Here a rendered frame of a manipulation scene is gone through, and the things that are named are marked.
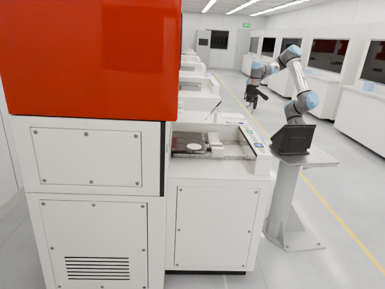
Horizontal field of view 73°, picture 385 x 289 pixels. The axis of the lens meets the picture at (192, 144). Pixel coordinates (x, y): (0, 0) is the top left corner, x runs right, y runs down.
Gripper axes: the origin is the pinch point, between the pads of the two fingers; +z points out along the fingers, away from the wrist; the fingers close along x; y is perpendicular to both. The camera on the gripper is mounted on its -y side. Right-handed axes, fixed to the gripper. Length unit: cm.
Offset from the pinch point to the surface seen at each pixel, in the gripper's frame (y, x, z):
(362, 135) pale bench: -256, -220, 89
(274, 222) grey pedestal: -31, 4, 93
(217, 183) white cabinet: 28, 46, 32
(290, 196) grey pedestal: -39, 5, 66
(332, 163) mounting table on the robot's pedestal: -58, 17, 30
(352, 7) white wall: -367, -541, -138
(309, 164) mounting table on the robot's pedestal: -39, 20, 30
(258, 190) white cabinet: 3, 46, 36
